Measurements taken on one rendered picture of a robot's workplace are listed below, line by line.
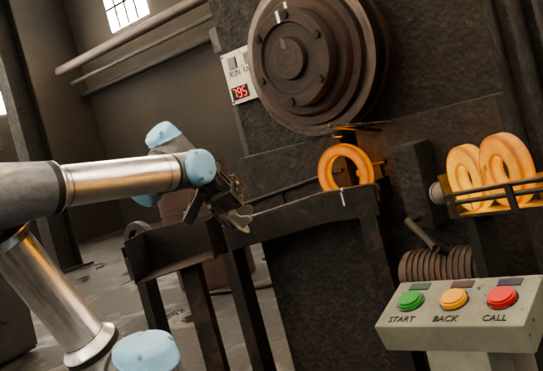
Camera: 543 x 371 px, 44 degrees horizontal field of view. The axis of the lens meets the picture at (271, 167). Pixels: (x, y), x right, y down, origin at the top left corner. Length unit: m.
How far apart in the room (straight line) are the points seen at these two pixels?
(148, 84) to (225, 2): 9.84
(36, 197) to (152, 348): 0.34
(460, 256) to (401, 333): 0.65
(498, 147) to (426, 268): 0.42
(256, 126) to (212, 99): 8.68
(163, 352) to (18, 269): 0.30
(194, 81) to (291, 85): 9.38
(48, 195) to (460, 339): 0.69
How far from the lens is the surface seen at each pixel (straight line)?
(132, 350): 1.27
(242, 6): 2.34
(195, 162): 1.35
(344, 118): 1.92
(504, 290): 1.01
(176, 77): 11.59
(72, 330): 1.34
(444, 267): 1.68
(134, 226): 2.77
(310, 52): 1.87
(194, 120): 11.41
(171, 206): 4.79
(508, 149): 1.39
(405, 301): 1.07
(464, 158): 1.55
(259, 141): 2.34
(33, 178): 1.17
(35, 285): 1.30
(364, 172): 1.95
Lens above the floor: 0.90
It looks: 2 degrees down
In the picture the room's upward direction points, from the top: 15 degrees counter-clockwise
